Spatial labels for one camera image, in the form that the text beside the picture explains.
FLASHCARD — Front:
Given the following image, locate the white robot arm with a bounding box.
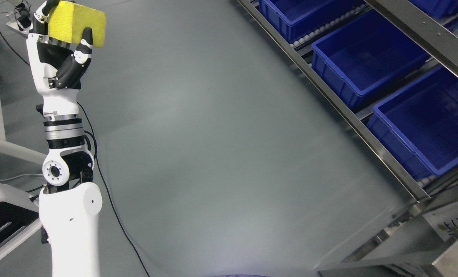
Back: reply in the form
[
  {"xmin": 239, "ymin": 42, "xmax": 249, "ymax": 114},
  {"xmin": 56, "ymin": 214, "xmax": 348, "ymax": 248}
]
[{"xmin": 26, "ymin": 0, "xmax": 103, "ymax": 277}]

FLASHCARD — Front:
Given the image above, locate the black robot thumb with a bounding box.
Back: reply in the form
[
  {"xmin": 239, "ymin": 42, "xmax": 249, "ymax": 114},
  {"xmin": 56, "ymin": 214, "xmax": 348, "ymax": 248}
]
[{"xmin": 55, "ymin": 27, "xmax": 93, "ymax": 89}]

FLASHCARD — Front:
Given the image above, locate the yellow foam block notched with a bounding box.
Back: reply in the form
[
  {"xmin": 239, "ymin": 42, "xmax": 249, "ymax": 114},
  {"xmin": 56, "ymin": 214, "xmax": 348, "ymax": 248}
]
[{"xmin": 48, "ymin": 1, "xmax": 107, "ymax": 48}]

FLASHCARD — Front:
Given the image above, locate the metal shelf rack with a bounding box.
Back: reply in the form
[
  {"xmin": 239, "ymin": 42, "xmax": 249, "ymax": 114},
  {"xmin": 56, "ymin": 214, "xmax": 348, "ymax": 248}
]
[{"xmin": 240, "ymin": 0, "xmax": 458, "ymax": 277}]

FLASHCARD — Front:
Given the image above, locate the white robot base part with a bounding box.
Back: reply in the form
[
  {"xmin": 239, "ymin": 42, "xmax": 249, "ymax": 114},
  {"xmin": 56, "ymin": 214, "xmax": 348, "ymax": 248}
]
[{"xmin": 0, "ymin": 181, "xmax": 41, "ymax": 260}]

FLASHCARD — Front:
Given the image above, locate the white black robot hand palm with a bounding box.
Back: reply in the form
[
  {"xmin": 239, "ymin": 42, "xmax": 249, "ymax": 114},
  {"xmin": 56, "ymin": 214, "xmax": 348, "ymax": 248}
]
[{"xmin": 26, "ymin": 33, "xmax": 81, "ymax": 93}]

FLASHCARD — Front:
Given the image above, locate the blue plastic bin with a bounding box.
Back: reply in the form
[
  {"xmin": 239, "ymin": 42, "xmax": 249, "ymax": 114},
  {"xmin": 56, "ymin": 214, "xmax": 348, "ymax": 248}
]
[
  {"xmin": 366, "ymin": 66, "xmax": 458, "ymax": 181},
  {"xmin": 259, "ymin": 0, "xmax": 365, "ymax": 43},
  {"xmin": 311, "ymin": 10, "xmax": 429, "ymax": 112}
]

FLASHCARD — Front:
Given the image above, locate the black floor cable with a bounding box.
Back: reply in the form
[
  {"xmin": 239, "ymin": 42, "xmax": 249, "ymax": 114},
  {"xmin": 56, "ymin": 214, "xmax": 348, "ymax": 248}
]
[{"xmin": 0, "ymin": 3, "xmax": 151, "ymax": 277}]

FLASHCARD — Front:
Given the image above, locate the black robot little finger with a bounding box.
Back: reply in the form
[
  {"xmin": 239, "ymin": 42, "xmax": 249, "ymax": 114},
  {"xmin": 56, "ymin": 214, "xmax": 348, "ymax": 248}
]
[{"xmin": 30, "ymin": 0, "xmax": 60, "ymax": 35}]

